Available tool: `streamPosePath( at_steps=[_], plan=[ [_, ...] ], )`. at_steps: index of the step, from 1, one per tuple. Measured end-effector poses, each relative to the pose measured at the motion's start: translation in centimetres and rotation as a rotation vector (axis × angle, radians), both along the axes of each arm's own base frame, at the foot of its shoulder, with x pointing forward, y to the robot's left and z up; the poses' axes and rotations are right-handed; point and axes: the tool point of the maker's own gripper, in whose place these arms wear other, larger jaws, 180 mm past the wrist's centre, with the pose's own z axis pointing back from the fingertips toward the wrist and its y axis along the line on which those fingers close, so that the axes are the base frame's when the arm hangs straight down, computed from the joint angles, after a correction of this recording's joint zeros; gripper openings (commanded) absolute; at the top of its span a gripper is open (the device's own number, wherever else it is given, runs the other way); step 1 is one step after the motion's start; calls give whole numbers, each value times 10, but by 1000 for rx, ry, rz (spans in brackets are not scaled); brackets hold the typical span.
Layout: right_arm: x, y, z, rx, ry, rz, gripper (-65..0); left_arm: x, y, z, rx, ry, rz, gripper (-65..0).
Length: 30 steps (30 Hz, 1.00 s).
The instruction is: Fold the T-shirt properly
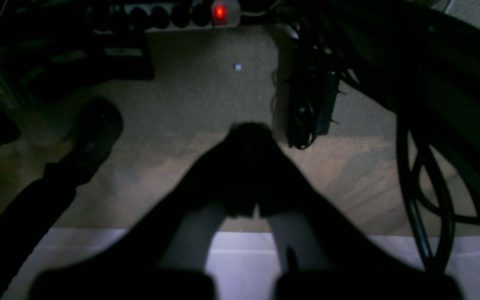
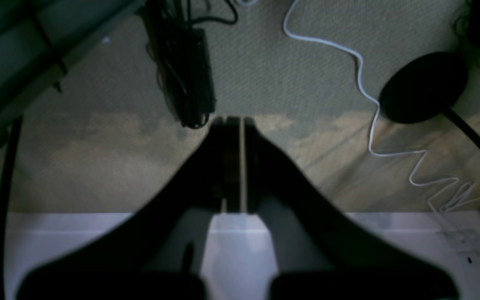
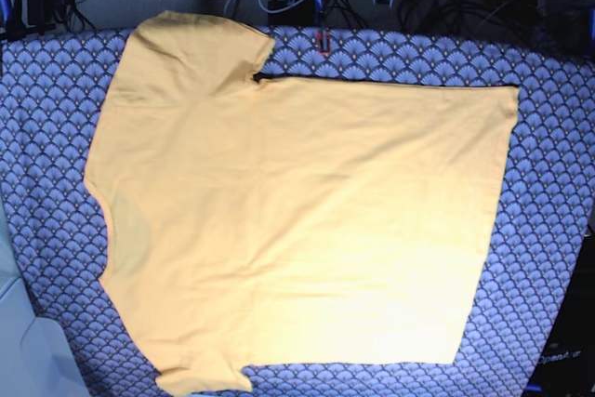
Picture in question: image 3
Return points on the red and black clamp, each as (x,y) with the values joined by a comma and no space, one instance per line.
(323,41)

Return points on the blue clamp handle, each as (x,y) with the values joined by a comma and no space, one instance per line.
(318,11)

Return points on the black OpenArm box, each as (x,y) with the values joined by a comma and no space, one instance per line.
(566,365)

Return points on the yellow T-shirt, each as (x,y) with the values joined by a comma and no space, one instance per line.
(288,220)

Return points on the blue fan-patterned tablecloth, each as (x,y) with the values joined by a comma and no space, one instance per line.
(52,89)

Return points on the white plastic bin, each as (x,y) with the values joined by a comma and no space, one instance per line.
(36,359)

